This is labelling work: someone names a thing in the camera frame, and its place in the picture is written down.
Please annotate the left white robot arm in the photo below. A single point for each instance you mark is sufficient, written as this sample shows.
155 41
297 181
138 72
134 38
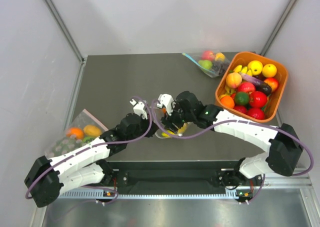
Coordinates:
49 178

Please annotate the pink zip dotted bag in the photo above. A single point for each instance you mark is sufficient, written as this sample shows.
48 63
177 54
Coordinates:
63 144

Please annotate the orange plastic bin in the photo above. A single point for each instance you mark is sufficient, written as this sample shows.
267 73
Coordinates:
272 106

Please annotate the fake potato in pink bag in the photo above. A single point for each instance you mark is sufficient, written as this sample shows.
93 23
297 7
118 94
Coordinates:
92 131

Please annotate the fake red apple in bag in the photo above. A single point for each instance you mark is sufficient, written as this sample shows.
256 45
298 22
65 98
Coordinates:
208 55

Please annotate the fake yellow orange right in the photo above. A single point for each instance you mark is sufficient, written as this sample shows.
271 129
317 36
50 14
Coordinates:
269 70

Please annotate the fake yellow banana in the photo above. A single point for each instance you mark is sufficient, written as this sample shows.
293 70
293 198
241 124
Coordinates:
180 132

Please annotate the fake green lime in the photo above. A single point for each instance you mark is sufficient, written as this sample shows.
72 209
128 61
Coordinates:
242 98

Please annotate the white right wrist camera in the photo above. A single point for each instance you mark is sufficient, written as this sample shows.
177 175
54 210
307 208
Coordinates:
166 101

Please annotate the fake orange in pink bag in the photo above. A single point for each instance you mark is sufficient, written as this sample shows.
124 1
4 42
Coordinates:
76 133

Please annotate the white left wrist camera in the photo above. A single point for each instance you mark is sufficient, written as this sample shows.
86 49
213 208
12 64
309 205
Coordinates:
140 108

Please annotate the fake purple eggplant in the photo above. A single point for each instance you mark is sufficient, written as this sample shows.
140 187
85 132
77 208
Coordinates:
259 84

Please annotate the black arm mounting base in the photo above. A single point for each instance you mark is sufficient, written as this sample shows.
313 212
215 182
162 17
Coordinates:
175 177

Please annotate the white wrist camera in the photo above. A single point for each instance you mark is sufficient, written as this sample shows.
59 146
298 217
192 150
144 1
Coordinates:
166 101
140 108

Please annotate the fake green apple pink bag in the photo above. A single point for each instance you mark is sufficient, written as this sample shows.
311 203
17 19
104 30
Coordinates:
87 139

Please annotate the polka dot zip bag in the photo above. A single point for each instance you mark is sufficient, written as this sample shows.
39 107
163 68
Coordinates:
160 115

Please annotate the fake peach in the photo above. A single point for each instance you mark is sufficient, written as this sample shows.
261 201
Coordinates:
233 80

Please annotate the blue zip clear bag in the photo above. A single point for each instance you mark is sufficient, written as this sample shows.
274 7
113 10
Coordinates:
220 64

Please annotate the fake yellow lemon left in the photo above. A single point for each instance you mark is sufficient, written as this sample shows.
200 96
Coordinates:
256 67

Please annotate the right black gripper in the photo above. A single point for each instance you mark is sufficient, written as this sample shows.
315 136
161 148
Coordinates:
169 120

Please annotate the fake orange in bin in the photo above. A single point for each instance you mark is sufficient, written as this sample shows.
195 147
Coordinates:
228 102

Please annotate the fake red tomato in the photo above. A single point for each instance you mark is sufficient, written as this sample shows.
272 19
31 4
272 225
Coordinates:
258 99

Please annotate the fake red yellow apple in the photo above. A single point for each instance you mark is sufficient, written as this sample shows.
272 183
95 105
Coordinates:
273 83

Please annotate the grey slotted cable duct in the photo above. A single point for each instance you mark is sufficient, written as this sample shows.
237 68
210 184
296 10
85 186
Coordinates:
103 194

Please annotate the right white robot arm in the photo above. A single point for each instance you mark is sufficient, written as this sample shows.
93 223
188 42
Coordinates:
280 144

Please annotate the fake small banana bunch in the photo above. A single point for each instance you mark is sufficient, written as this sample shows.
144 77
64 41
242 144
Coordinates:
243 70

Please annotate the fake green pear in bag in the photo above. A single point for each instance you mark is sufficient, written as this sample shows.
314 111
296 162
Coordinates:
205 65

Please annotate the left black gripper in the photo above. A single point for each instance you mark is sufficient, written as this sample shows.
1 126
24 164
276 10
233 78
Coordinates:
154 127

